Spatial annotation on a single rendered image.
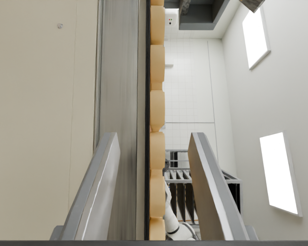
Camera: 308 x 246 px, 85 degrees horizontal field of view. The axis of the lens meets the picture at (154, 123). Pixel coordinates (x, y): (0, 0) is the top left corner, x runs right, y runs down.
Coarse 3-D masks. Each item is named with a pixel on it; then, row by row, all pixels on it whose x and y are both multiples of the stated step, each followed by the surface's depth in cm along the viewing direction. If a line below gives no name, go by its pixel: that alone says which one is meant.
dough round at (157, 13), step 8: (152, 8) 21; (160, 8) 21; (152, 16) 21; (160, 16) 21; (152, 24) 21; (160, 24) 21; (152, 32) 22; (160, 32) 22; (152, 40) 23; (160, 40) 23
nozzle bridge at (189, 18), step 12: (168, 0) 74; (180, 0) 71; (192, 0) 70; (204, 0) 70; (216, 0) 67; (228, 0) 60; (180, 12) 71; (192, 12) 72; (204, 12) 72; (216, 12) 67; (180, 24) 73; (192, 24) 73; (204, 24) 73; (216, 24) 73
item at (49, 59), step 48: (0, 0) 21; (48, 0) 21; (96, 0) 22; (0, 48) 21; (48, 48) 21; (96, 48) 21; (0, 96) 20; (48, 96) 20; (96, 96) 21; (0, 144) 20; (48, 144) 20; (96, 144) 20; (0, 192) 20; (48, 192) 20
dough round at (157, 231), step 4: (152, 220) 21; (156, 220) 21; (160, 220) 21; (152, 224) 20; (156, 224) 20; (160, 224) 20; (164, 224) 21; (152, 228) 20; (156, 228) 20; (160, 228) 20; (164, 228) 20; (152, 232) 20; (156, 232) 20; (160, 232) 20; (164, 232) 20; (152, 236) 19; (156, 236) 19; (160, 236) 19; (164, 236) 19
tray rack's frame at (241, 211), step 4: (172, 168) 233; (176, 168) 233; (180, 168) 233; (184, 168) 233; (188, 168) 233; (224, 172) 209; (228, 176) 198; (232, 176) 188; (168, 184) 234; (240, 184) 172; (240, 188) 172; (240, 192) 172; (240, 196) 171; (240, 200) 171; (240, 204) 171; (240, 208) 171; (240, 212) 171
